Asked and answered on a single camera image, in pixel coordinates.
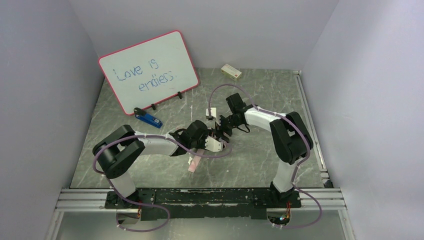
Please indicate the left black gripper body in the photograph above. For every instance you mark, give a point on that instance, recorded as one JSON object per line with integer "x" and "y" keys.
{"x": 209, "y": 135}

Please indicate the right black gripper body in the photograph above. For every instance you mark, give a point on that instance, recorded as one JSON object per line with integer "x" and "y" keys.
{"x": 224, "y": 123}

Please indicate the pink and black folding umbrella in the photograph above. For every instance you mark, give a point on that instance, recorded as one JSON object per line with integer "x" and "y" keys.
{"x": 196, "y": 155}

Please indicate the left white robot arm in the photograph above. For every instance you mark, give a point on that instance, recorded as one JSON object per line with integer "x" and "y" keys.
{"x": 118, "y": 151}

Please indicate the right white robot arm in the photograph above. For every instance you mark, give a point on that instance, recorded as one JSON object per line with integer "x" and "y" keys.
{"x": 291, "y": 139}

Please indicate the small white cardboard box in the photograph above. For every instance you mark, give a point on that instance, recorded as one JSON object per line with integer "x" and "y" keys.
{"x": 231, "y": 72}

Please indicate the blue stapler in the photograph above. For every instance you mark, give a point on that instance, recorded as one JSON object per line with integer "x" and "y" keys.
{"x": 145, "y": 117}

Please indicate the pink framed whiteboard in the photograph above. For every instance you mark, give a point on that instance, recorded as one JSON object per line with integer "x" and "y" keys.
{"x": 150, "y": 72}

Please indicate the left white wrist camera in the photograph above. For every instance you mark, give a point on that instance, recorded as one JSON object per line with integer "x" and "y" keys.
{"x": 213, "y": 145}

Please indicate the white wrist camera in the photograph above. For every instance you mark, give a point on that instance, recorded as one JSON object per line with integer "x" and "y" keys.
{"x": 213, "y": 145}
{"x": 211, "y": 114}

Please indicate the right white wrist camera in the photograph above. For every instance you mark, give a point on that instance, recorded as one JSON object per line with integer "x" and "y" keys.
{"x": 211, "y": 114}

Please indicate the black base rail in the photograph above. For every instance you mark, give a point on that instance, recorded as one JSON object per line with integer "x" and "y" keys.
{"x": 190, "y": 203}

